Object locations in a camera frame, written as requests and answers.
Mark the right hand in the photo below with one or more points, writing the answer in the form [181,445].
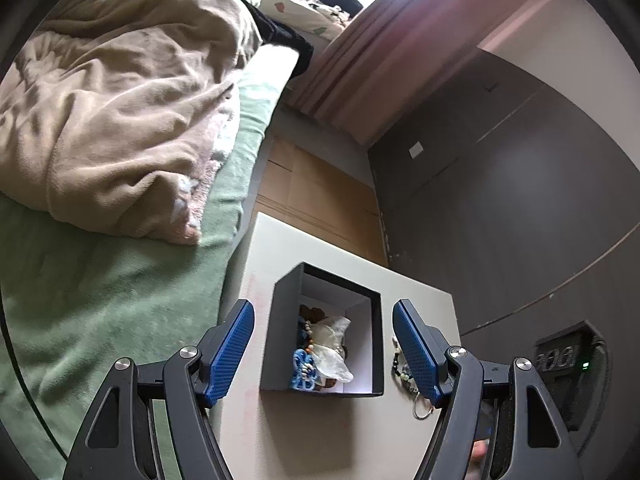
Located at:
[478,460]

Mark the cardboard floor sheets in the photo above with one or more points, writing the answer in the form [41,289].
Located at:
[304,191]

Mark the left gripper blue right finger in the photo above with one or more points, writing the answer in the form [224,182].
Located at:
[508,405]

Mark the white wall socket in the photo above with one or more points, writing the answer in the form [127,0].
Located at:
[415,150]

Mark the blue knotted cord ornament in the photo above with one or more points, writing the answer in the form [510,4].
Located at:
[305,371]

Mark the green bed sheet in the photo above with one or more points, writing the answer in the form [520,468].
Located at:
[77,301]

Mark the beige crumpled blanket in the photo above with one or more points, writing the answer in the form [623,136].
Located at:
[117,115]

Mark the dark bead keychain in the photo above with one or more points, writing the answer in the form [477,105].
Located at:
[421,407]

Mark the pink curtain right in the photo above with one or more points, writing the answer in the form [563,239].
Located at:
[389,57]

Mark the floral cloth window seat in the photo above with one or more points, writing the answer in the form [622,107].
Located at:
[310,16]

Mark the white translucent pouch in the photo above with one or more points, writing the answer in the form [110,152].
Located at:
[330,351]

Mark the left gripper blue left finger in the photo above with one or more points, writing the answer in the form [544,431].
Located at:
[117,438]

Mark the black jewelry box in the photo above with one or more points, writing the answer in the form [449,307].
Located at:
[313,294]

